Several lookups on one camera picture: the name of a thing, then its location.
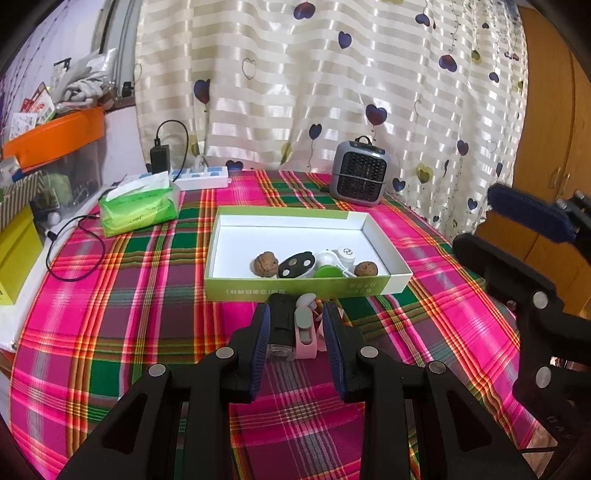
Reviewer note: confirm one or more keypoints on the white and green round item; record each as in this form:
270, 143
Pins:
328, 270

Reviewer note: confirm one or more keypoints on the grey portable heater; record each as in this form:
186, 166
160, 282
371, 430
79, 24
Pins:
360, 177

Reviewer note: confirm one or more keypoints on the small colourful packets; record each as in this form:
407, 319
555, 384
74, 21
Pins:
37, 99

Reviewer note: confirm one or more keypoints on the pile of gloves and bags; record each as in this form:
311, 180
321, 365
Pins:
83, 87

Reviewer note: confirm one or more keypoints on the yellow cardboard box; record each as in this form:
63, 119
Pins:
16, 249

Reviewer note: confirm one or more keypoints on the white power strip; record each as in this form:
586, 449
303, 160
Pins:
203, 179

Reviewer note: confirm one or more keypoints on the black rectangular device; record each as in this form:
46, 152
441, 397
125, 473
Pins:
281, 323

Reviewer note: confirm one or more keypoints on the pink and white small item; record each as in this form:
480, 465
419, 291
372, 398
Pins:
304, 342

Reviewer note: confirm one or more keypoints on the clear storage bin orange lid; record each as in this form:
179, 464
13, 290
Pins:
51, 136

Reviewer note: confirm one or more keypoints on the white box with green rim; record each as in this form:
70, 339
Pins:
286, 240

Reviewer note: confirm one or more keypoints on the pink green plaid tablecloth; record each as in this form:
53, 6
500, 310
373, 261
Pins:
138, 300

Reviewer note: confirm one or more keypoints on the black oval two-spot item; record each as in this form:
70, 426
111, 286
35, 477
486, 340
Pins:
295, 265

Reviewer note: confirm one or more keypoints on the striped gift box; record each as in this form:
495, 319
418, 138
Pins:
18, 196

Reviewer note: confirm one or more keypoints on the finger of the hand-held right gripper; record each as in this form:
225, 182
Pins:
526, 212
503, 267

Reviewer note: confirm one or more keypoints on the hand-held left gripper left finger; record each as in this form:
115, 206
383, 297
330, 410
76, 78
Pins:
261, 353

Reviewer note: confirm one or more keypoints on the green tissue pack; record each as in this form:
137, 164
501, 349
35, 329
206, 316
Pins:
138, 207

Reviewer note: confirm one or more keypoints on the white round cap item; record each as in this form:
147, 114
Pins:
346, 256

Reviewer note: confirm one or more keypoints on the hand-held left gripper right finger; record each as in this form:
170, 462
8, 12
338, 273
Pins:
333, 353

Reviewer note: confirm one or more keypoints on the wooden cabinet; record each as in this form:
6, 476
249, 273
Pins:
545, 115

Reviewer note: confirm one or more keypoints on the brown walnut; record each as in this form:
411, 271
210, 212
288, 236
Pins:
366, 269
265, 265

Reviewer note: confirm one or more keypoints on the cream striped heart curtain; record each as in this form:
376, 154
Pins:
323, 69

